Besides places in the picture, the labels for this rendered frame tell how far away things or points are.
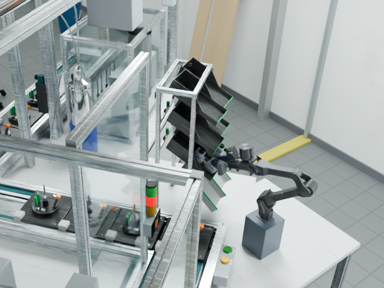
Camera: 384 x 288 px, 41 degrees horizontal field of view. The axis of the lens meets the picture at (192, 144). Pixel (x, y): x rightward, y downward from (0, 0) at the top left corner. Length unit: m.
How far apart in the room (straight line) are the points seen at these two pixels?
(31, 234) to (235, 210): 1.10
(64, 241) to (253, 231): 0.93
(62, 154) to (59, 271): 1.32
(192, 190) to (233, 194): 1.83
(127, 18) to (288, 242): 1.63
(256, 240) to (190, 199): 1.45
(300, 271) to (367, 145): 2.44
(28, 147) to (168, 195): 1.69
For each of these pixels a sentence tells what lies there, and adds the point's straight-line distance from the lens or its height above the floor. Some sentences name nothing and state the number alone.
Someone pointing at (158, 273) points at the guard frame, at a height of 1.99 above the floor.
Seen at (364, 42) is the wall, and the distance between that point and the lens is 4.61.
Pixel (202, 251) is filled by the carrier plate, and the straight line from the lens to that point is 2.47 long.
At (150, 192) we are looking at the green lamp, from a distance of 2.13.
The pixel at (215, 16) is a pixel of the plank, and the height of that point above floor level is 0.98.
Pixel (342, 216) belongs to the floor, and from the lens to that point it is 4.39.
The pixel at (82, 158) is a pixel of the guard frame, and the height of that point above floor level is 1.99.
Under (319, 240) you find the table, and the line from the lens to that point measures 2.81.
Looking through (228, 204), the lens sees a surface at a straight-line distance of 2.92.
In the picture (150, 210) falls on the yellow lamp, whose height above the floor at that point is 1.29.
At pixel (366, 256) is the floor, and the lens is 4.11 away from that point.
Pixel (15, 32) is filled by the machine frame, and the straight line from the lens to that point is 1.78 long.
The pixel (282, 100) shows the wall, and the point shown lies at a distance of 5.36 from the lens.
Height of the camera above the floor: 2.72
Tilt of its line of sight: 33 degrees down
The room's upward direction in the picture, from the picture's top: 3 degrees clockwise
